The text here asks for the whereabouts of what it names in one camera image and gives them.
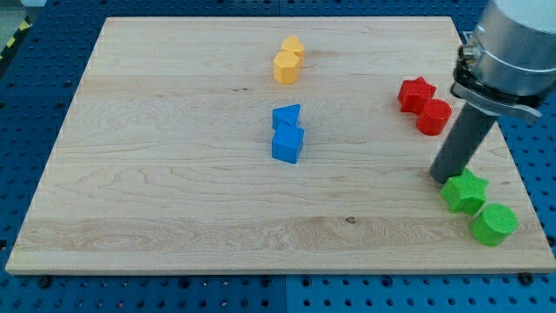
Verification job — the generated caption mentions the wooden board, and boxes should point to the wooden board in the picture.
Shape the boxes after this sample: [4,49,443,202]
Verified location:
[6,17,555,275]

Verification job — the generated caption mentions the yellow heart block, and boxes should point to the yellow heart block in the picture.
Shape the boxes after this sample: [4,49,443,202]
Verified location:
[281,36,305,62]

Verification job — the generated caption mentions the green cylinder block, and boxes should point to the green cylinder block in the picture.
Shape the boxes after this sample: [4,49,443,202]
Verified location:
[471,203,518,247]

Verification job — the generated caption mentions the yellow hexagon block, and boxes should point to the yellow hexagon block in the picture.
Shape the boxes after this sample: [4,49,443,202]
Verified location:
[273,51,301,84]

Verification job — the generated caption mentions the red star block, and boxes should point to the red star block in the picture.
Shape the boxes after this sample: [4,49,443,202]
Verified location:
[397,77,437,115]

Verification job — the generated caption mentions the blue cube block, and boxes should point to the blue cube block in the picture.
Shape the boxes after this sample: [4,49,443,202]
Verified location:
[272,123,305,163]

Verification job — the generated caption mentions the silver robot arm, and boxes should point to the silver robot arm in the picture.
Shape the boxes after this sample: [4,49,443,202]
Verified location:
[430,0,555,183]

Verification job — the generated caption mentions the red cylinder block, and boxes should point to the red cylinder block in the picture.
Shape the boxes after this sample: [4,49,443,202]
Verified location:
[416,99,452,136]

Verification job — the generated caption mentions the green star block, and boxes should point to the green star block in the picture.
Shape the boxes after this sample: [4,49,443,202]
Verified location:
[440,169,489,216]

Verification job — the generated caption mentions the blue triangle block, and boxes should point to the blue triangle block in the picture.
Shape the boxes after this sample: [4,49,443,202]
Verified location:
[272,103,301,130]

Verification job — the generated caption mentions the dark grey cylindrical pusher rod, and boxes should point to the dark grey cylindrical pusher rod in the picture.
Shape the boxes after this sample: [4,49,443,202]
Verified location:
[429,103,497,184]

